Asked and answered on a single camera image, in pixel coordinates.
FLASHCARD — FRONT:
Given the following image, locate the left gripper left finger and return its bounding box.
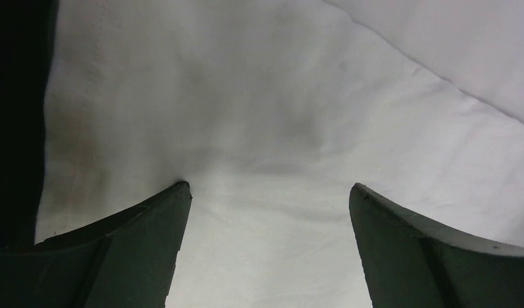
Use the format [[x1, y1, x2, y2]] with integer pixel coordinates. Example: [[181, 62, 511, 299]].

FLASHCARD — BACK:
[[0, 181, 192, 307]]

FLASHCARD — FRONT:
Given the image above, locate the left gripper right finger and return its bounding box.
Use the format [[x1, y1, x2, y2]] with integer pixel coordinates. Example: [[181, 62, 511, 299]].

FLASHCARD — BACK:
[[349, 183, 524, 307]]

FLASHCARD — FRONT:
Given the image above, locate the white t shirt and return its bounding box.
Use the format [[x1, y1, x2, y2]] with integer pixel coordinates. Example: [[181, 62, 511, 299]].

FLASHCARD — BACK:
[[36, 1, 524, 307]]

